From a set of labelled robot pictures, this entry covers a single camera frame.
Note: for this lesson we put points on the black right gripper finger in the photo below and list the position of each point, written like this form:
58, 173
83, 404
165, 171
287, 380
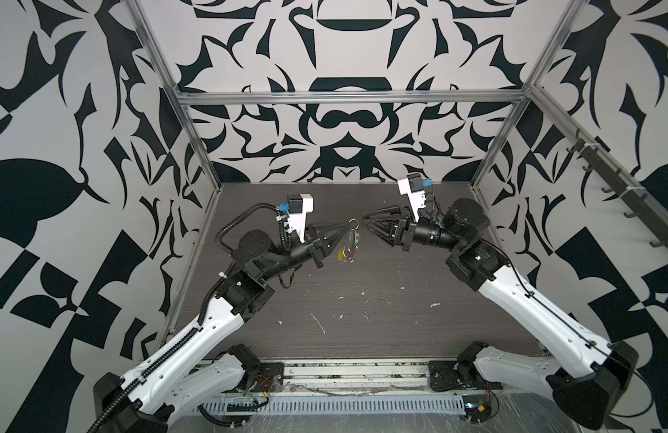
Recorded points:
384, 227
393, 213

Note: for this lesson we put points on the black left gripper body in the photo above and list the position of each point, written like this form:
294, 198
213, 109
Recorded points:
317, 248

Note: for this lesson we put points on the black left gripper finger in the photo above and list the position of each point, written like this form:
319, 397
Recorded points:
331, 231
335, 246

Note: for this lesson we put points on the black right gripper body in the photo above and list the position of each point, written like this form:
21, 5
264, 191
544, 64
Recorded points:
409, 240

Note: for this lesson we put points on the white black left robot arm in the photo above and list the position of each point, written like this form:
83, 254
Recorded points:
169, 384

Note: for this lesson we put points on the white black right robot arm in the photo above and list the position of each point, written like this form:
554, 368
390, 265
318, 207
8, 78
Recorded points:
584, 373

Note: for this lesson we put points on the green lit circuit board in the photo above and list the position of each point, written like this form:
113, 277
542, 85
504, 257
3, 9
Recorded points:
480, 409

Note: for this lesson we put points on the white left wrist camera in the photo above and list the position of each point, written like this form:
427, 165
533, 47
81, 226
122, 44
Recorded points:
292, 215

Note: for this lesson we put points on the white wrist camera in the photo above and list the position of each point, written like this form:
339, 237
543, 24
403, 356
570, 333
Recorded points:
414, 186
292, 215

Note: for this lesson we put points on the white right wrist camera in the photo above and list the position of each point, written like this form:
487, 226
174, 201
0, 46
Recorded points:
414, 186

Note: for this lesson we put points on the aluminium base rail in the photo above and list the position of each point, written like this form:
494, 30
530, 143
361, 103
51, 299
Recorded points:
368, 376

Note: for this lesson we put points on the aluminium frame top crossbar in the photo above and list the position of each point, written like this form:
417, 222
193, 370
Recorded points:
349, 97

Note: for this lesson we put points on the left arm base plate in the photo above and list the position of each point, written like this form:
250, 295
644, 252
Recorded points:
269, 378

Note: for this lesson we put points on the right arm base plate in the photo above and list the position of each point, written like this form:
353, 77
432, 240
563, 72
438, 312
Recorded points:
445, 376

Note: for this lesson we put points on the white slotted cable duct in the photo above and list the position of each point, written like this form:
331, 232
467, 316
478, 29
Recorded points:
450, 404

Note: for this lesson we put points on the black wall hook rail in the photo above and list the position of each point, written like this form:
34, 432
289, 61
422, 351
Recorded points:
620, 184

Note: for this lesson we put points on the aluminium frame corner post right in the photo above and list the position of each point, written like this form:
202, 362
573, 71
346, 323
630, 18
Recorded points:
554, 44

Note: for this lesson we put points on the aluminium frame corner post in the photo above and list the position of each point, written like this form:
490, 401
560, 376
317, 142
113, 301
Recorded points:
554, 44
150, 44

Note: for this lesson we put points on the aluminium frame corner post left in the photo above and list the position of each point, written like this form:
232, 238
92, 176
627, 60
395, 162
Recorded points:
150, 44

